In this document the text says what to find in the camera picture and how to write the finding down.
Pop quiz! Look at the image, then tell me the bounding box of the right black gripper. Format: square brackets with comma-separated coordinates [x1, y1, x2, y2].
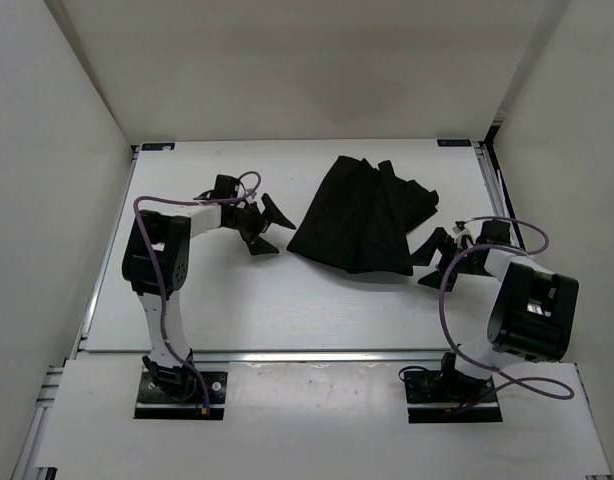
[401, 226, 491, 291]

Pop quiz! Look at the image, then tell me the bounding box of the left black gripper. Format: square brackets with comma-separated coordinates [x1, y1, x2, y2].
[225, 193, 294, 254]

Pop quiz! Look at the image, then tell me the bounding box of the black pleated skirt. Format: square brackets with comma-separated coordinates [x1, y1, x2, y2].
[287, 156, 439, 276]

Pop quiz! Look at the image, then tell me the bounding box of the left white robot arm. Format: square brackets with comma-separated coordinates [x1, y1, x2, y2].
[121, 170, 296, 410]

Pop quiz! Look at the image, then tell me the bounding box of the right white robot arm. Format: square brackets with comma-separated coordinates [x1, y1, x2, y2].
[410, 216, 579, 402]

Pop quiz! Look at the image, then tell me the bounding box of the right blue corner label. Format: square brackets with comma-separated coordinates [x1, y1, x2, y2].
[437, 139, 472, 148]

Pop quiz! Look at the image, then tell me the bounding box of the blue corner label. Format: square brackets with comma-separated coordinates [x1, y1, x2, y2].
[141, 142, 176, 152]
[437, 139, 472, 148]

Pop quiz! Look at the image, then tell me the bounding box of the left blue corner label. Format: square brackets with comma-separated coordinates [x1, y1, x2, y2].
[141, 142, 176, 152]

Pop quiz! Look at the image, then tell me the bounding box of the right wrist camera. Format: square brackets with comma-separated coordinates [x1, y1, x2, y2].
[452, 221, 476, 250]

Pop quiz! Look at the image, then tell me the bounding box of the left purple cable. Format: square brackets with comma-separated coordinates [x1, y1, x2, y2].
[133, 171, 263, 416]

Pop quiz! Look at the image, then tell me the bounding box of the right aluminium side rail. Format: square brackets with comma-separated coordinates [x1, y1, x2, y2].
[472, 119, 514, 217]

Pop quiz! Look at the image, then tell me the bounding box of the aluminium side rail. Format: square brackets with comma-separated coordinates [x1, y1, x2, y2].
[472, 119, 514, 217]
[6, 149, 141, 480]

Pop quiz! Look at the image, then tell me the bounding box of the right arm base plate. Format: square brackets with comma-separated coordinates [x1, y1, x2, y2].
[398, 352, 503, 424]

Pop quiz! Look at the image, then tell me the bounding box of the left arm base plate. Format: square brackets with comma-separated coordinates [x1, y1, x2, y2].
[134, 358, 228, 421]

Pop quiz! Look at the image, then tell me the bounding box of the left aluminium side rail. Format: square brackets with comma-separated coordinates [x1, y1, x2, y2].
[6, 149, 141, 480]

